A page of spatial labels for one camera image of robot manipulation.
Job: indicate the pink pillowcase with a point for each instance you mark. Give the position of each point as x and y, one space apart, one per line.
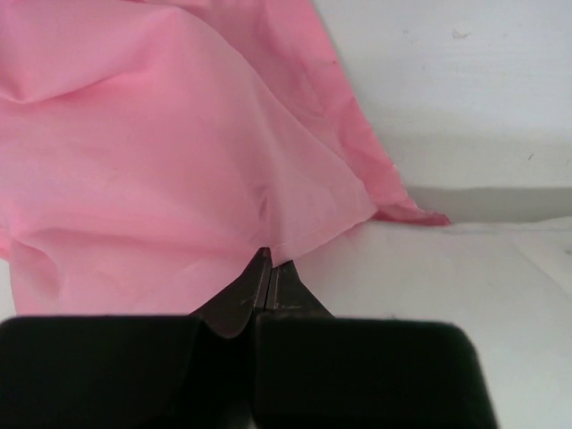
150 148

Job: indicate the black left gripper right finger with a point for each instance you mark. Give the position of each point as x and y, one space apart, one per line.
316 370

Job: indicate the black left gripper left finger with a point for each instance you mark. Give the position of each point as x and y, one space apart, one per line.
116 371

